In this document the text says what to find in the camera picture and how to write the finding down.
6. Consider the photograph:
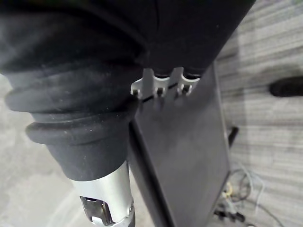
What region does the grey cable coil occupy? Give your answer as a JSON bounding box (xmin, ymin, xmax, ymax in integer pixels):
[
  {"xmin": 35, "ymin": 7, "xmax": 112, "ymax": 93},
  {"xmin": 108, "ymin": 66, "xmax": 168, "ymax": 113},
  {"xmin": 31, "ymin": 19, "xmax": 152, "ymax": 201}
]
[{"xmin": 222, "ymin": 163, "xmax": 285, "ymax": 227}]

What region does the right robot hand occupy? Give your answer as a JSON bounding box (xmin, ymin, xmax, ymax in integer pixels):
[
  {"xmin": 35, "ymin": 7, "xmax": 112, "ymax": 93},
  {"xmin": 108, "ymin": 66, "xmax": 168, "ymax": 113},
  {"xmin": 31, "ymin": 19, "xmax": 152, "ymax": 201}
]
[{"xmin": 0, "ymin": 0, "xmax": 258, "ymax": 227}]

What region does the grey stone vanity cabinet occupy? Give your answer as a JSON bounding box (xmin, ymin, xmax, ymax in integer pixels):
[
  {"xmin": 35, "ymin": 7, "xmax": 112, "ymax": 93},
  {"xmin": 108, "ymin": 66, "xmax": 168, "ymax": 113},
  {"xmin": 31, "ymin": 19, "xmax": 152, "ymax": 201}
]
[{"xmin": 0, "ymin": 61, "xmax": 240, "ymax": 227}]

